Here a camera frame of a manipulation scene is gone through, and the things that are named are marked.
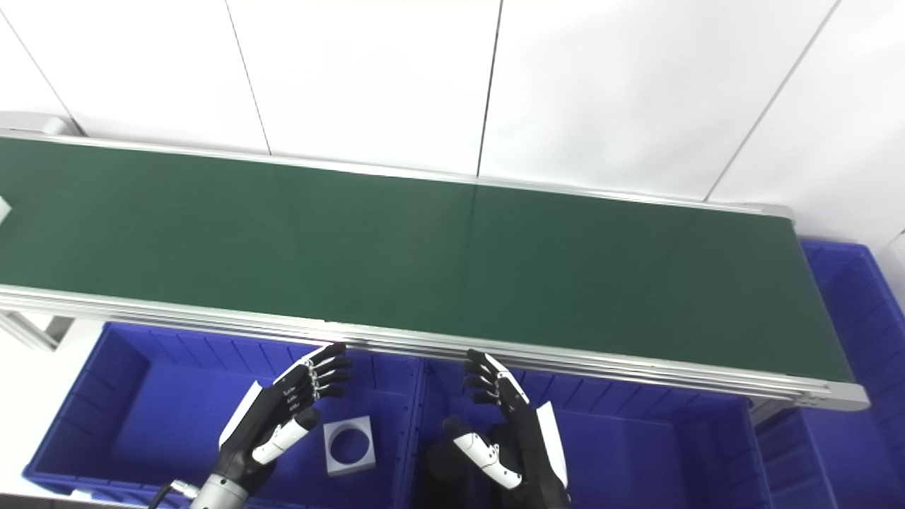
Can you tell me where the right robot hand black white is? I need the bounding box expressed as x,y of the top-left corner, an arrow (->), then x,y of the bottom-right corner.
442,349 -> 571,509

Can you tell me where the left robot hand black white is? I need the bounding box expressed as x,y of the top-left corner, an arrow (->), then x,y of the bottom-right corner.
212,342 -> 354,496

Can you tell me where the black cylinder part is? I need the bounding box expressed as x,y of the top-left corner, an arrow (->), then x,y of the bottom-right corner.
424,438 -> 471,496

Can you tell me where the blue plastic bin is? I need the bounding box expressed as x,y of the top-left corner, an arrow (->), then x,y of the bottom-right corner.
23,322 -> 425,509
410,357 -> 775,509
753,239 -> 905,509

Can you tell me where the green conveyor belt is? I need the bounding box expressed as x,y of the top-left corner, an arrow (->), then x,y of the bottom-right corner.
0,136 -> 858,386
0,110 -> 870,412

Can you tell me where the aluminium conveyor leg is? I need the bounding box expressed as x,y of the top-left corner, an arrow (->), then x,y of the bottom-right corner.
0,311 -> 75,352

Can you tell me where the grey conveyor end housing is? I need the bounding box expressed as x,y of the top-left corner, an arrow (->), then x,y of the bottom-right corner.
0,111 -> 82,136

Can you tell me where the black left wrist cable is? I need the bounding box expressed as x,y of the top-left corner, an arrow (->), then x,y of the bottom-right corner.
146,479 -> 202,509

